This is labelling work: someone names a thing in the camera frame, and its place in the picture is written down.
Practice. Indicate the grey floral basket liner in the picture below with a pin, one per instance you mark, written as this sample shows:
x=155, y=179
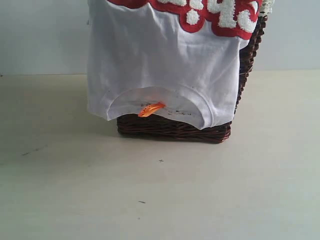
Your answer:
x=266, y=8

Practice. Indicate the dark brown wicker basket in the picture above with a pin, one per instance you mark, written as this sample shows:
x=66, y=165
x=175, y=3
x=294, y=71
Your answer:
x=158, y=127

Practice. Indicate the white t-shirt with red lettering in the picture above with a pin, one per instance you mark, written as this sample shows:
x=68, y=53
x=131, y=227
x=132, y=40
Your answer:
x=182, y=53

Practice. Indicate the orange neck label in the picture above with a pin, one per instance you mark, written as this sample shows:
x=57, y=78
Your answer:
x=150, y=109

